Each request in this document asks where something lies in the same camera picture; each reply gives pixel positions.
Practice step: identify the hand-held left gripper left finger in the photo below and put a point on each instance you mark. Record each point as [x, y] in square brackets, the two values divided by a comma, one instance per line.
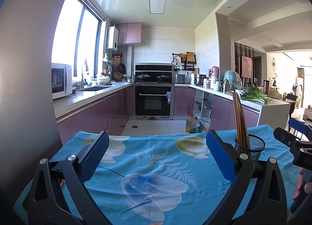
[97, 152]

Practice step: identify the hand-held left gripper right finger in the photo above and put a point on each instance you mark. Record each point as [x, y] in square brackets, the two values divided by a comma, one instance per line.
[218, 154]

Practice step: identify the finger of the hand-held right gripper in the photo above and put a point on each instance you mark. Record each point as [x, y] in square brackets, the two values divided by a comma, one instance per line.
[297, 126]
[285, 137]

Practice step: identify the black mesh utensil holder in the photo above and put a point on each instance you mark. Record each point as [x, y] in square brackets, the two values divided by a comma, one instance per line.
[256, 147]

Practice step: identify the bunch of wooden chopsticks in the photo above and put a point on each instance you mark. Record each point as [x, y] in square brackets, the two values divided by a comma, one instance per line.
[240, 122]

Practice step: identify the person's right hand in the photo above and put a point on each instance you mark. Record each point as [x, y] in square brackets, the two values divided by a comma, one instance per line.
[303, 186]

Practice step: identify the white plastic bag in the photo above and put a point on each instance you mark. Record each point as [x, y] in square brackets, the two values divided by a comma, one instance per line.
[205, 124]

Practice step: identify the cooking oil bottle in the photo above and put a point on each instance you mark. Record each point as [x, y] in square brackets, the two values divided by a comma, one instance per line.
[195, 126]
[189, 124]

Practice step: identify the pink base cabinets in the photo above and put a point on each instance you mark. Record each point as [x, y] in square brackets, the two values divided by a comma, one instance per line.
[181, 100]
[97, 115]

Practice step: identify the brown tumbler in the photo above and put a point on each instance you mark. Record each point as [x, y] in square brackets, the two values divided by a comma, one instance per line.
[266, 88]

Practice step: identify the blue floral tablecloth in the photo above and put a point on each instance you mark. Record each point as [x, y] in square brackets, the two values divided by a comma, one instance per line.
[146, 142]

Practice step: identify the leafy green vegetables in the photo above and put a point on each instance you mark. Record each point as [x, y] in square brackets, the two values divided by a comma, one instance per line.
[256, 96]

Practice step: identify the white kitchen countertop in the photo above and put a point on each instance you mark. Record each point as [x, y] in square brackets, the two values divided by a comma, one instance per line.
[85, 97]

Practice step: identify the steel thermos bottle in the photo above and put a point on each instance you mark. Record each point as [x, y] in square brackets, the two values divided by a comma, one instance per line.
[227, 86]

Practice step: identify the white jar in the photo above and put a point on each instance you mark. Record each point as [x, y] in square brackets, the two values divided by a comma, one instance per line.
[217, 83]

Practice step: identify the white casserole pot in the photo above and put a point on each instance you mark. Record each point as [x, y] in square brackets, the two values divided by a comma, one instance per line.
[103, 80]

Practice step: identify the black built-in oven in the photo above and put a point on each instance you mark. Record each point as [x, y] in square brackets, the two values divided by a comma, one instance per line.
[153, 103]

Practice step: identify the mint green air fryer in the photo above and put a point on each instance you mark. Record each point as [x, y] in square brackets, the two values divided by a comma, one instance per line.
[232, 80]

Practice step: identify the steel stockpot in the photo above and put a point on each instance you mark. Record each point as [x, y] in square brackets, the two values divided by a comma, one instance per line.
[199, 80]

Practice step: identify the brown bowl stack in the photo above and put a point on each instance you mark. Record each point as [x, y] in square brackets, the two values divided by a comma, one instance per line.
[118, 76]

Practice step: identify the white microwave oven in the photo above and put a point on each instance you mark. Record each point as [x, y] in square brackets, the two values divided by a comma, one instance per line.
[61, 81]

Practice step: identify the pink electric kettle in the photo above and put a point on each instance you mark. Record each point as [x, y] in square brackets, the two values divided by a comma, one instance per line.
[215, 71]

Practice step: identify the black frying pan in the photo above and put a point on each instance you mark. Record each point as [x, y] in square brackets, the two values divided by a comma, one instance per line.
[122, 68]

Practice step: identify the black lidded pot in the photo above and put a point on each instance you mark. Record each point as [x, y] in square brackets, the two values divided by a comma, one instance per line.
[162, 77]
[143, 76]

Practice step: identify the black integrated stove hood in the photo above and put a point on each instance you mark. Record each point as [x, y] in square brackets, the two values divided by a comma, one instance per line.
[154, 67]

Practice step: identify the grey refrigerator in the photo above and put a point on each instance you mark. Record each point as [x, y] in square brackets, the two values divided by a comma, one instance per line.
[29, 69]

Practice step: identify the dark-framed kitchen window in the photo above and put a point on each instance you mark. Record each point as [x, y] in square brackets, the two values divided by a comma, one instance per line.
[70, 37]

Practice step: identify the square ceiling light panel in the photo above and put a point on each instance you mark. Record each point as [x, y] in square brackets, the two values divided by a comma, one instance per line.
[157, 5]

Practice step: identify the pink wall painting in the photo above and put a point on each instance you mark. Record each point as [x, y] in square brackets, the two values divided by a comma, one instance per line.
[247, 66]

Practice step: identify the black wall storage rack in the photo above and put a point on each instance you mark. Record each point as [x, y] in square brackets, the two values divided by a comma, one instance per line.
[186, 61]

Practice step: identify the white wall water heater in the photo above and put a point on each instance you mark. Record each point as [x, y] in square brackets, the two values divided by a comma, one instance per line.
[112, 38]

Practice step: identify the pink wall cabinet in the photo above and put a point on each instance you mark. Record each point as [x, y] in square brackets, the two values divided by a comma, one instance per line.
[129, 33]

